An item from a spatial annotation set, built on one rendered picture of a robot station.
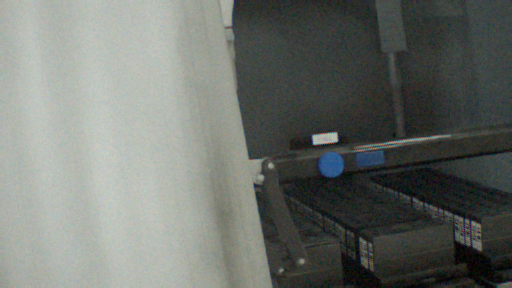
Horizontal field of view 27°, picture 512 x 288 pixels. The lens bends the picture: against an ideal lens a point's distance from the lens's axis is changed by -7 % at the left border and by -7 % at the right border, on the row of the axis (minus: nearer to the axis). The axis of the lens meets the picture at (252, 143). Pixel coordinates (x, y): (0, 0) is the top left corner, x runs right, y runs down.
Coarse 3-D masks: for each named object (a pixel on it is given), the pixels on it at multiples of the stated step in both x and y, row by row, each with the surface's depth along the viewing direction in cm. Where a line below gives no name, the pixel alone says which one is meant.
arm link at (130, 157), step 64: (0, 0) 26; (64, 0) 26; (128, 0) 27; (192, 0) 29; (0, 64) 26; (64, 64) 26; (128, 64) 27; (192, 64) 28; (0, 128) 26; (64, 128) 26; (128, 128) 26; (192, 128) 27; (0, 192) 25; (64, 192) 25; (128, 192) 26; (192, 192) 27; (0, 256) 25; (64, 256) 25; (128, 256) 25; (192, 256) 26; (256, 256) 28
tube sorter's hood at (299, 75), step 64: (256, 0) 131; (320, 0) 132; (384, 0) 134; (448, 0) 135; (256, 64) 131; (320, 64) 133; (384, 64) 134; (448, 64) 136; (256, 128) 132; (320, 128) 133; (384, 128) 135; (448, 128) 136
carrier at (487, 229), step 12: (480, 216) 140; (492, 216) 139; (504, 216) 138; (480, 228) 138; (492, 228) 138; (504, 228) 139; (480, 240) 139; (492, 240) 138; (504, 240) 139; (480, 252) 139; (492, 252) 139; (504, 252) 139
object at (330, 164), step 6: (324, 156) 131; (330, 156) 131; (336, 156) 131; (318, 162) 132; (324, 162) 131; (330, 162) 131; (336, 162) 131; (342, 162) 132; (324, 168) 131; (330, 168) 131; (336, 168) 132; (342, 168) 132; (324, 174) 131; (330, 174) 131; (336, 174) 132
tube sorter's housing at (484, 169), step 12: (480, 156) 172; (492, 156) 166; (504, 156) 161; (396, 168) 216; (408, 168) 213; (432, 168) 198; (444, 168) 191; (456, 168) 184; (468, 168) 178; (480, 168) 172; (492, 168) 167; (504, 168) 162; (324, 180) 200; (336, 180) 201; (360, 180) 214; (480, 180) 173; (492, 180) 167; (504, 180) 162
